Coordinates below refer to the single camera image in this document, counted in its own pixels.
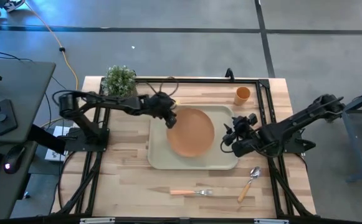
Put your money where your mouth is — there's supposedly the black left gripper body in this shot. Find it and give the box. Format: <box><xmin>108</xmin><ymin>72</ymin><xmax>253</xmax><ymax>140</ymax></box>
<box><xmin>142</xmin><ymin>91</ymin><xmax>178</xmax><ymax>121</ymax></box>

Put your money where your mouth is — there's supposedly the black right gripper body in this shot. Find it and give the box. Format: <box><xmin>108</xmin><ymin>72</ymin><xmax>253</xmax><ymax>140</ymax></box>
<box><xmin>229</xmin><ymin>113</ymin><xmax>259</xmax><ymax>138</ymax></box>

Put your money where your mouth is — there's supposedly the orange round plate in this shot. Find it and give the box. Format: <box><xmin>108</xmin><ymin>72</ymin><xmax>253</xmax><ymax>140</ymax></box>
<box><xmin>166</xmin><ymin>107</ymin><xmax>216</xmax><ymax>158</ymax></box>

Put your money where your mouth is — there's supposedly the fork with orange handle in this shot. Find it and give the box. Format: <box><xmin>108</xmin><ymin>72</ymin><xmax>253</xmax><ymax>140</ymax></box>
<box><xmin>169</xmin><ymin>188</ymin><xmax>214</xmax><ymax>197</ymax></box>

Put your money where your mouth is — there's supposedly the orange plastic cup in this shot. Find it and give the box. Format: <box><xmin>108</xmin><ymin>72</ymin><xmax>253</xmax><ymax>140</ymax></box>
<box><xmin>233</xmin><ymin>86</ymin><xmax>252</xmax><ymax>106</ymax></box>

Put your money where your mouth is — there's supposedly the beige plastic tray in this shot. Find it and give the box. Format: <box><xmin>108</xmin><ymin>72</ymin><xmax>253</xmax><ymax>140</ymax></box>
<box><xmin>146</xmin><ymin>105</ymin><xmax>239</xmax><ymax>170</ymax></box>

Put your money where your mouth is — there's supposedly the small green potted plant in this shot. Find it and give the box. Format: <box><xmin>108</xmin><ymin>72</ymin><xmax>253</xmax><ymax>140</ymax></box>
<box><xmin>101</xmin><ymin>64</ymin><xmax>138</xmax><ymax>98</ymax></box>

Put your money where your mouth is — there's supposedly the white printed paper sheet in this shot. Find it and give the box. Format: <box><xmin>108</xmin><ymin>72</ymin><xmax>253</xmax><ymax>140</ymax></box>
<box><xmin>45</xmin><ymin>126</ymin><xmax>73</xmax><ymax>162</ymax></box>

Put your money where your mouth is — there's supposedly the black slanted desk bar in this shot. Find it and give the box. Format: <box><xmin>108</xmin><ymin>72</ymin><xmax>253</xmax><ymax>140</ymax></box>
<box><xmin>27</xmin><ymin>123</ymin><xmax>67</xmax><ymax>156</ymax></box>

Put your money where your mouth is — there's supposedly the dark grey desk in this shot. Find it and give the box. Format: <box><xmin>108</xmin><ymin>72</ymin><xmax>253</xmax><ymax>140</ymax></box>
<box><xmin>0</xmin><ymin>58</ymin><xmax>57</xmax><ymax>220</ymax></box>

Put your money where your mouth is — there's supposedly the black control box with knob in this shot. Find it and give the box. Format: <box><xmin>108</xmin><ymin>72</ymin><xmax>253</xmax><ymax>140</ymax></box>
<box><xmin>0</xmin><ymin>98</ymin><xmax>19</xmax><ymax>136</ymax></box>

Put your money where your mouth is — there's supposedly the black computer mouse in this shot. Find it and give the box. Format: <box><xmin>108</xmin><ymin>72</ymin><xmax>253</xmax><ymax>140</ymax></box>
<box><xmin>2</xmin><ymin>145</ymin><xmax>26</xmax><ymax>174</ymax></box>

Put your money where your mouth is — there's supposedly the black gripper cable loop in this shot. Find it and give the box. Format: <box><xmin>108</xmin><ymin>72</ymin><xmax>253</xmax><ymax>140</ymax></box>
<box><xmin>145</xmin><ymin>78</ymin><xmax>180</xmax><ymax>98</ymax></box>

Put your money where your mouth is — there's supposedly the black aluminium table frame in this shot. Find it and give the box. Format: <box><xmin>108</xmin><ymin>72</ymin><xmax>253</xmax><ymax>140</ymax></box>
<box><xmin>51</xmin><ymin>77</ymin><xmax>317</xmax><ymax>218</ymax></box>

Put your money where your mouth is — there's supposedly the spoon with wooden handle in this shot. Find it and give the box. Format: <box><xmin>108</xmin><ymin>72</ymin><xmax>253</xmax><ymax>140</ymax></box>
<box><xmin>237</xmin><ymin>166</ymin><xmax>262</xmax><ymax>203</ymax></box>

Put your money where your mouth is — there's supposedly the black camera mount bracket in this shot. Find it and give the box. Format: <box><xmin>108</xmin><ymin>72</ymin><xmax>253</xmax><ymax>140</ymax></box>
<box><xmin>224</xmin><ymin>67</ymin><xmax>236</xmax><ymax>83</ymax></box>

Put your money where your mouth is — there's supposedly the orange floor cable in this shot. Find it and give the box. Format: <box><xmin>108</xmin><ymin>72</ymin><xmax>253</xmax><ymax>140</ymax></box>
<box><xmin>24</xmin><ymin>1</ymin><xmax>79</xmax><ymax>91</ymax></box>

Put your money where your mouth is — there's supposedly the blue metal frame table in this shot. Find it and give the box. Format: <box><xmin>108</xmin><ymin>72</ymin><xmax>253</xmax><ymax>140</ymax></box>
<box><xmin>341</xmin><ymin>85</ymin><xmax>362</xmax><ymax>183</ymax></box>

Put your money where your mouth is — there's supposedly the thin black floor cable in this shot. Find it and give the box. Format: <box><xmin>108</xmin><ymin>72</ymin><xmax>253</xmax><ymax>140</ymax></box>
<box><xmin>0</xmin><ymin>47</ymin><xmax>69</xmax><ymax>91</ymax></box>

